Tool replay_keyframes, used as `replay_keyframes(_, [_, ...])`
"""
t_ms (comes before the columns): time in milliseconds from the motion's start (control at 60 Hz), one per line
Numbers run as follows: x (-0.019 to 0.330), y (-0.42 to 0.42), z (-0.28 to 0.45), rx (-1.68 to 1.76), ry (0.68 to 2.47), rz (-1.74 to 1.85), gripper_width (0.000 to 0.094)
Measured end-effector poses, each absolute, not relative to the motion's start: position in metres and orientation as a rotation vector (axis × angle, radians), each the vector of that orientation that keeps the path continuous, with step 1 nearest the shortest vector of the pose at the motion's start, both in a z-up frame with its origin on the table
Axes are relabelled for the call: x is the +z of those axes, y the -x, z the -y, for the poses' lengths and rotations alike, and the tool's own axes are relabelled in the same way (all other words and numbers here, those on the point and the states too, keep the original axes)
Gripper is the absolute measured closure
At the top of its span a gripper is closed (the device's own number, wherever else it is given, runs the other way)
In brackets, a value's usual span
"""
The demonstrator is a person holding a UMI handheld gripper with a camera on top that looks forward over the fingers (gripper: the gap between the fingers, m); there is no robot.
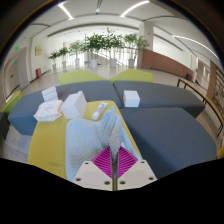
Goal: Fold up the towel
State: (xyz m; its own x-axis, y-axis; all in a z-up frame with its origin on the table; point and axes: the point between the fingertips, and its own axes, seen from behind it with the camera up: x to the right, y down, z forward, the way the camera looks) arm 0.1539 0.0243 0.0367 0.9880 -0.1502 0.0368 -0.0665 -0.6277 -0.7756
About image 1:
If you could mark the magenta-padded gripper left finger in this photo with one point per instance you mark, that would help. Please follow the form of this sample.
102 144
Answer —
90 175

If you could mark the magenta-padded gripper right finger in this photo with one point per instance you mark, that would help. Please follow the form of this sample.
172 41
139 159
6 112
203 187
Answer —
138 175

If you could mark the light blue towel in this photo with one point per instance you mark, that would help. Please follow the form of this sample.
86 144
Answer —
83 140

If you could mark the yellow ottoman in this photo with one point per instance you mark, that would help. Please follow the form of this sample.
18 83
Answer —
46 143

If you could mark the small white tube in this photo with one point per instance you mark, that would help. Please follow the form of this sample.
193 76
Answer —
100 110

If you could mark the tall white box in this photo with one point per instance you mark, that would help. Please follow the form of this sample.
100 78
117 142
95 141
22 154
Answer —
74 105

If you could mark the small white cube box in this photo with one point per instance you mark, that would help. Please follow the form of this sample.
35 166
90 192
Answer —
131 99

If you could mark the white crumpled cloth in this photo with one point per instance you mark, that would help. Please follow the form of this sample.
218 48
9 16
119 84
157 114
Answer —
48 110

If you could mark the long blue-grey bench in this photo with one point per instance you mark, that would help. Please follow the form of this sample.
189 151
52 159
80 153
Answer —
93 91

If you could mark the stack of white folded cloths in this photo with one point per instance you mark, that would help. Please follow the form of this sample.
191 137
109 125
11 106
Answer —
50 94

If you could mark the dark grey cube stool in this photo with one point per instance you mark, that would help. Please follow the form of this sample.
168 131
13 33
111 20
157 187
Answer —
3 125

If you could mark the long green bench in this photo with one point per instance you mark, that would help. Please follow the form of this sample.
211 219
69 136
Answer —
11 101

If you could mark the red bin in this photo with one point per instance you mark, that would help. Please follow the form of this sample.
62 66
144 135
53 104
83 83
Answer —
38 73

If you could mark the row of potted plants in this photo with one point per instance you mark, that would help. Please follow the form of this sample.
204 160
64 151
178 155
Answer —
96 41

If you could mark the green exit sign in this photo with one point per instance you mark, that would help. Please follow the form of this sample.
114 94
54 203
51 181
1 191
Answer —
17 47

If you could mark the ceiling strip lights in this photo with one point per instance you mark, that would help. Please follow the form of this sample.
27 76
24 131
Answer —
65 10

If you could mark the wooden bench with black frame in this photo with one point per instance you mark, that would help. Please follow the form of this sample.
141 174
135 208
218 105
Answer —
200 90

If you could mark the framed picture on wall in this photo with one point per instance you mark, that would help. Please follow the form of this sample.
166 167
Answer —
38 50

